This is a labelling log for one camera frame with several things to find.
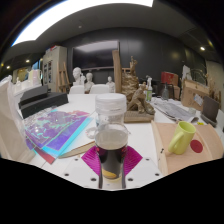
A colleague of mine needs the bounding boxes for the white-capped dark drink bottle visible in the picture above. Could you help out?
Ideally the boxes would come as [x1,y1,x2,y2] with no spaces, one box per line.
[94,93,130,183]

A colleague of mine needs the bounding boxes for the white plaster piece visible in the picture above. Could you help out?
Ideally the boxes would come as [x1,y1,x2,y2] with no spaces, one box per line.
[181,64,191,81]

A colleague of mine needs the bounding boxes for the grey printed newspaper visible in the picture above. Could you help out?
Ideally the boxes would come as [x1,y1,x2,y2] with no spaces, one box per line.
[151,97,201,123]

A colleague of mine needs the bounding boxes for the black wall screen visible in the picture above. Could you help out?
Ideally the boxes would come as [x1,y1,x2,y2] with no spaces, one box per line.
[72,40,120,71]

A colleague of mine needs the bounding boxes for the bright ceiling light panel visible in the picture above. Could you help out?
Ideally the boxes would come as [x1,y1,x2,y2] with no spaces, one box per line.
[11,0,155,48]

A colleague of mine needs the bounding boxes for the light wooden drawing board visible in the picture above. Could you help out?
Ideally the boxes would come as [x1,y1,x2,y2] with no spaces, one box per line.
[150,120,224,177]

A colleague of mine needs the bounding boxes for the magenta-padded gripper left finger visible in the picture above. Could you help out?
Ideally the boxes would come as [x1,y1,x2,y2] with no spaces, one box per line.
[62,145,102,190]

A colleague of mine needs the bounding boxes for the clear tape roll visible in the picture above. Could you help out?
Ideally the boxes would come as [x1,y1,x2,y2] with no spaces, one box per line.
[85,126,98,140]

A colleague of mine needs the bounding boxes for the white spray bottle green label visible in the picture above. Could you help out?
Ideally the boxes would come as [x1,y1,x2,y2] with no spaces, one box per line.
[145,76,154,103]

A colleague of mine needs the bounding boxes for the grey pot with dried plant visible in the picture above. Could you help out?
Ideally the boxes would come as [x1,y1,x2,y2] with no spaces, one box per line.
[200,71,223,124]

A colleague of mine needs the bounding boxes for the black foam block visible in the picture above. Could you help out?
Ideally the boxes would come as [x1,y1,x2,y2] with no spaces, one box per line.
[20,92,69,119]
[18,84,49,108]

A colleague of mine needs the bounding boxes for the iridescent holographic sheet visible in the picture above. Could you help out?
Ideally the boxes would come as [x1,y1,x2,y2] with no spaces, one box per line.
[23,108,95,158]

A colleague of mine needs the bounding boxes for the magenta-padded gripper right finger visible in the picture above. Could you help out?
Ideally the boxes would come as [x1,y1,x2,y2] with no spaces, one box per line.
[121,145,164,190]

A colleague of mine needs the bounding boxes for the lime green mug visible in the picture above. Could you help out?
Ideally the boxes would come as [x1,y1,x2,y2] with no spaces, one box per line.
[167,120,197,155]

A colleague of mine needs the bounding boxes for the brown cardboard box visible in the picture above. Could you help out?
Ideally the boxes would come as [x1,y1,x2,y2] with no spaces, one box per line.
[180,78,211,108]

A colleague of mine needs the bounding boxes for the red box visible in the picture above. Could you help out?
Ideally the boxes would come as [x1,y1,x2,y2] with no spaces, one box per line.
[160,71,179,86]

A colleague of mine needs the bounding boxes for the white cabinet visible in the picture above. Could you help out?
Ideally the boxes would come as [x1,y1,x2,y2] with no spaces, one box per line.
[42,45,68,93]

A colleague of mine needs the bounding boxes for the wooden easel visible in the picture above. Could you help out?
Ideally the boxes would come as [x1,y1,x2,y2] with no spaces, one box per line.
[56,60,71,94]

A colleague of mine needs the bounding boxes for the flat round red coaster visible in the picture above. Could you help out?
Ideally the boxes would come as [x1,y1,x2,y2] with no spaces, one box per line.
[189,139,204,154]

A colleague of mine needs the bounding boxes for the white chair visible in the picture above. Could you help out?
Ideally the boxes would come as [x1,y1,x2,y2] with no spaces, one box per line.
[214,108,224,133]
[89,83,111,95]
[69,84,86,95]

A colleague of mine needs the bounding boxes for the golden brown figure sculpture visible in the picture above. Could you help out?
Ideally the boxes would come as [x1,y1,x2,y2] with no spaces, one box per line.
[112,49,156,124]

